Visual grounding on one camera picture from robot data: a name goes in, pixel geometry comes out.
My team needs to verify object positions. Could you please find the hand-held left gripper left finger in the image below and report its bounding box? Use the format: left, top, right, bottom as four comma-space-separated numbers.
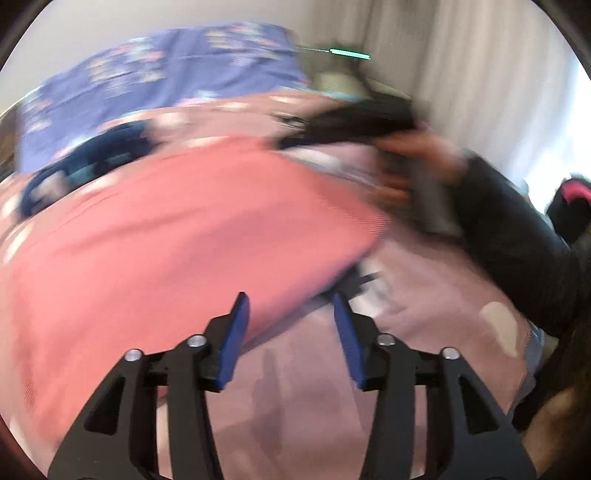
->
46, 292, 251, 480

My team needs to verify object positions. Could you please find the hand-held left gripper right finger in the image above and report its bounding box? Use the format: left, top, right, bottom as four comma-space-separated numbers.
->
331, 292, 539, 480

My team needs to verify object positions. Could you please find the pink long-sleeve garment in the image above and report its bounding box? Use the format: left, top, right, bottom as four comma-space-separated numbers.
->
0, 136, 391, 462

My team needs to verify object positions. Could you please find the person's right forearm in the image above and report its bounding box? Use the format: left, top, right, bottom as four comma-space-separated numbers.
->
450, 152, 583, 339

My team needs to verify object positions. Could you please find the person's right hand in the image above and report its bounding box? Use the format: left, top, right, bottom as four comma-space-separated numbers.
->
376, 133, 470, 205

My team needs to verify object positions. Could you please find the green pillow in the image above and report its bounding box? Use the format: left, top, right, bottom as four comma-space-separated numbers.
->
311, 69, 370, 100

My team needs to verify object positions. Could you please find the pink polka-dot blanket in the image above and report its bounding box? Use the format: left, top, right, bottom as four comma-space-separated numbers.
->
0, 90, 546, 480

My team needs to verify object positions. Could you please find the white pleated curtain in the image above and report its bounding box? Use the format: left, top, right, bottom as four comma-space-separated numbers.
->
314, 0, 591, 241

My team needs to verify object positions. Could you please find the purple patterned pillow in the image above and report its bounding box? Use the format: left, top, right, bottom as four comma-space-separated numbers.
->
16, 23, 311, 172

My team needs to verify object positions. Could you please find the person's long hair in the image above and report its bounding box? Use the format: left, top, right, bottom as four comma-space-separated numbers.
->
519, 314, 591, 480

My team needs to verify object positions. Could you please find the black and pink object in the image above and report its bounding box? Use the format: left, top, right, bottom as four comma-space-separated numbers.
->
545, 174, 591, 244

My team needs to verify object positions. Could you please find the navy star-print garment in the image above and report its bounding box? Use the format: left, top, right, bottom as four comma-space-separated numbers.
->
18, 120, 158, 219

